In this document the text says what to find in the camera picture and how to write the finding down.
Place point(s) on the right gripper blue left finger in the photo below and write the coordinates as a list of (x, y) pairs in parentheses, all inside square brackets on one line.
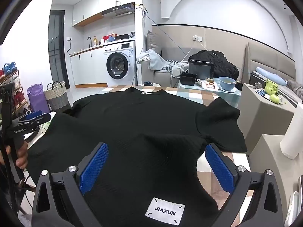
[(59, 197)]

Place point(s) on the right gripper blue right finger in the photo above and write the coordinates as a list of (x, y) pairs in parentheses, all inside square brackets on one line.
[(265, 208)]

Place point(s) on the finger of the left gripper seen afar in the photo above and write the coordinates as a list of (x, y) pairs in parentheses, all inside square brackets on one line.
[(33, 120)]

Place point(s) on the black knit sweater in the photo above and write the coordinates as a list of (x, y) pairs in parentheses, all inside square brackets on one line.
[(132, 141)]

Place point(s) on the light blue clothes pile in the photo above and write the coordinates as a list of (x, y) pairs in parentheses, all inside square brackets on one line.
[(156, 62)]

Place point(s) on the left hand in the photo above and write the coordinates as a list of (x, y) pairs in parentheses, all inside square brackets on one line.
[(22, 154)]

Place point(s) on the purple bag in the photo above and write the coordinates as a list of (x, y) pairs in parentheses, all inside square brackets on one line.
[(37, 98)]

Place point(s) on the woven laundry basket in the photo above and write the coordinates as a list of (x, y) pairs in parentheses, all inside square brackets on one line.
[(56, 96)]

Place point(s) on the shoe rack with shoes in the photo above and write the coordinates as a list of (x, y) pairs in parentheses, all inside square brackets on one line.
[(10, 76)]

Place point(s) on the checkered table cloth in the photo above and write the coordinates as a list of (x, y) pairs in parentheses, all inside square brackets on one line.
[(201, 99)]

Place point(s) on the white paper roll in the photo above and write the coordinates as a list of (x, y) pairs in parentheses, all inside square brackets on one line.
[(291, 144)]

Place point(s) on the grey cabinet box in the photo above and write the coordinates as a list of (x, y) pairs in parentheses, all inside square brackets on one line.
[(260, 116)]

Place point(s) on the white washing machine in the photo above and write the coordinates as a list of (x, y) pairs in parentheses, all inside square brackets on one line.
[(120, 63)]

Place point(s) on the green plush toy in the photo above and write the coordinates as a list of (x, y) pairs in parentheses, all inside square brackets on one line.
[(271, 89)]

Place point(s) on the grey blanket on bed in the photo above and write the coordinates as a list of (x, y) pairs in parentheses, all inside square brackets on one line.
[(296, 88)]

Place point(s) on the grey sofa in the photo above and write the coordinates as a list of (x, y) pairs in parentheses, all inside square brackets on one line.
[(179, 42)]

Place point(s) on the blue bowl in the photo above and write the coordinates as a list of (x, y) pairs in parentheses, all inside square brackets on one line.
[(227, 84)]

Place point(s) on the blue pillow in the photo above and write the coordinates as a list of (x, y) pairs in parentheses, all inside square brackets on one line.
[(271, 76)]

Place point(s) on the range hood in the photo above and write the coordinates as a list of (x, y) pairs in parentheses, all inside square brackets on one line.
[(119, 11)]

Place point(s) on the black jacket on sofa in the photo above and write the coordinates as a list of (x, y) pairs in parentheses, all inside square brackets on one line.
[(222, 67)]

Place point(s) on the small black tray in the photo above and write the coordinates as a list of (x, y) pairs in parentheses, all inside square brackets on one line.
[(188, 79)]

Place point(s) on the black storage box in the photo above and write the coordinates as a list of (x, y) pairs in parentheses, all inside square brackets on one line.
[(201, 69)]

